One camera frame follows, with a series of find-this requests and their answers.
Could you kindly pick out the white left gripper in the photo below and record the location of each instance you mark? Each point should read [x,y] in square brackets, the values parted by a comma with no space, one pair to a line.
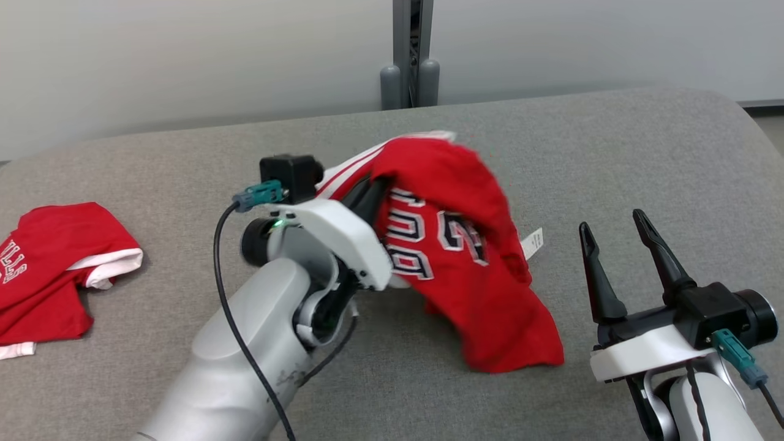
[343,233]

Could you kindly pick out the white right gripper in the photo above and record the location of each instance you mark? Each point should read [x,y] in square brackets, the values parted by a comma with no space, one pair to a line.
[637,355]

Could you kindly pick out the red number 23 jersey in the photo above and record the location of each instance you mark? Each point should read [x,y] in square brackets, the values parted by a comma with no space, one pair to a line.
[490,306]

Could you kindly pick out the red white-trimmed shorts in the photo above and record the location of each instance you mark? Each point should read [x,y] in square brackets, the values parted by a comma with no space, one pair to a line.
[49,288]

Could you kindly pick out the white grey robot right arm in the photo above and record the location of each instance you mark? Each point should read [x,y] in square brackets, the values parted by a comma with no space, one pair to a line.
[729,404]

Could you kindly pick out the white grey robot left arm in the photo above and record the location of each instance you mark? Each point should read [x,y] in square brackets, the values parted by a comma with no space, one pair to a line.
[245,343]

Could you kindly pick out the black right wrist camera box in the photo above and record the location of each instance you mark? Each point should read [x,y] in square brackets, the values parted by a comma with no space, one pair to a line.
[710,309]

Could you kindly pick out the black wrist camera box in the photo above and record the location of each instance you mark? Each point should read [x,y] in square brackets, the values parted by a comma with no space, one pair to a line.
[294,174]
[710,309]

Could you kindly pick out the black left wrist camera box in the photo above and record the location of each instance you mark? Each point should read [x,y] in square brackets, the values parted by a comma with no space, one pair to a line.
[294,174]

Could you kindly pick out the grey metal partition post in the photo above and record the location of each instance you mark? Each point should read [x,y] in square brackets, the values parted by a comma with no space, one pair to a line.
[409,61]

